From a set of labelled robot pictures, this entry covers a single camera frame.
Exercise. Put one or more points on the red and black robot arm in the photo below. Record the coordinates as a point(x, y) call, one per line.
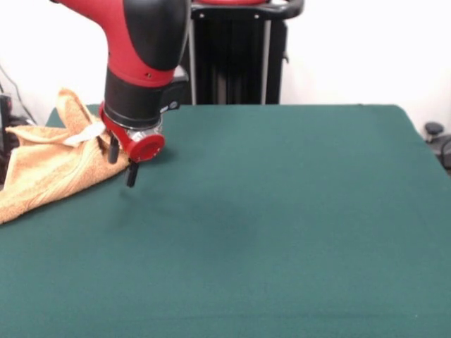
point(144, 60)

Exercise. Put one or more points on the red robot base disc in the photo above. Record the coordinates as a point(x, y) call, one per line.
point(229, 1)

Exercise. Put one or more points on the black office chair base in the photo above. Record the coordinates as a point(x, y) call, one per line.
point(434, 128)

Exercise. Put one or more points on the dark green table cloth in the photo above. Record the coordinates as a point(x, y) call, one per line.
point(282, 229)

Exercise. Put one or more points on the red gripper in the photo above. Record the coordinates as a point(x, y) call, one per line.
point(141, 148)

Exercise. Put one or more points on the black electrical box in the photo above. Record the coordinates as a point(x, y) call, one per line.
point(5, 116)

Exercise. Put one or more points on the orange terry towel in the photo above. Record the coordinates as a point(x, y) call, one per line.
point(53, 169)

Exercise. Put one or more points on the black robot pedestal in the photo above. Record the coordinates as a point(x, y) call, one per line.
point(239, 53)

